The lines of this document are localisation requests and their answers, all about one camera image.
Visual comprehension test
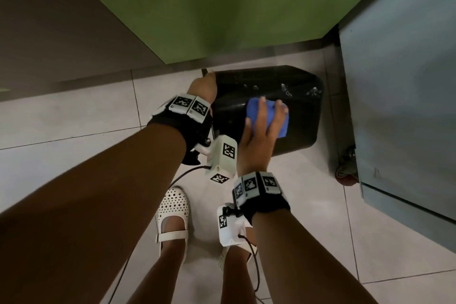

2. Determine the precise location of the black right wrist strap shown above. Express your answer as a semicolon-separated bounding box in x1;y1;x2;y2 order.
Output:
232;171;291;226

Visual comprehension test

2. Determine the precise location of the white perforated left shoe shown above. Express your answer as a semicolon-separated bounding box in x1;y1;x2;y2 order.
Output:
155;187;190;255

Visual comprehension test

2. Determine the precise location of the black left wrist strap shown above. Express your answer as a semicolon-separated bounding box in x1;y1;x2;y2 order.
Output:
146;94;214;165

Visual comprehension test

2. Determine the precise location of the white perforated shoe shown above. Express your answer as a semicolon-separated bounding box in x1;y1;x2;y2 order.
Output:
155;187;190;255
218;232;258;272

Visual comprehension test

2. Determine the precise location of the black wrist strap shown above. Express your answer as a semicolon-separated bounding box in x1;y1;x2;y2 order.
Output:
146;94;214;165
232;171;291;226

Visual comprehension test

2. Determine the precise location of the red caster wheel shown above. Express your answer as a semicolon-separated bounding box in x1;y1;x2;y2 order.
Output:
334;146;359;187

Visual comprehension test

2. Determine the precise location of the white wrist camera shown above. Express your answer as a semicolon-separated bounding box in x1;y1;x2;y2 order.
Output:
216;202;252;247
194;133;238;185

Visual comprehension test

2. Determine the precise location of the blue cleaning cloth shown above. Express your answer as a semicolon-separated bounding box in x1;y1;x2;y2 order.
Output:
246;97;290;139

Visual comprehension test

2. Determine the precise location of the black plastic waste bin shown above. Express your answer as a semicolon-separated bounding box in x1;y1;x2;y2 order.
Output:
201;65;325;158

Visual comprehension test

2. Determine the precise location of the black left camera cable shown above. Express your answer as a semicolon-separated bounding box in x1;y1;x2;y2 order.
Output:
106;164;214;304

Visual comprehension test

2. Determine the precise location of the person's left hand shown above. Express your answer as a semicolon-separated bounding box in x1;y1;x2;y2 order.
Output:
187;71;219;105

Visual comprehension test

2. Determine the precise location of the white perforated right shoe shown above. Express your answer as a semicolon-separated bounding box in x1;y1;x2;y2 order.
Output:
218;232;258;272

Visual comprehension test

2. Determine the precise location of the person's left forearm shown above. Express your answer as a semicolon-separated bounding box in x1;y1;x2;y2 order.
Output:
0;123;188;304

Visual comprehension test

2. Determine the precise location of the person's right forearm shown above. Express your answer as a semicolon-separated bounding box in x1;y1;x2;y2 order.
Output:
251;209;378;304

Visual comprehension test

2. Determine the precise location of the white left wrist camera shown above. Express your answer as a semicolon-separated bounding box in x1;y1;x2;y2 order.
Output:
194;133;238;185

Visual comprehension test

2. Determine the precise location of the person's right hand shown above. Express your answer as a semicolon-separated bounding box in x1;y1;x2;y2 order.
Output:
237;97;289;177

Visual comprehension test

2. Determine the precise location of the pale blue wheeled cabinet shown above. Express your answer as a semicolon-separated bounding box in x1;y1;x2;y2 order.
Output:
338;0;456;255

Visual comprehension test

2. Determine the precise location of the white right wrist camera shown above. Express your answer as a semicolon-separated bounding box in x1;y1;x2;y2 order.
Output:
216;202;252;247

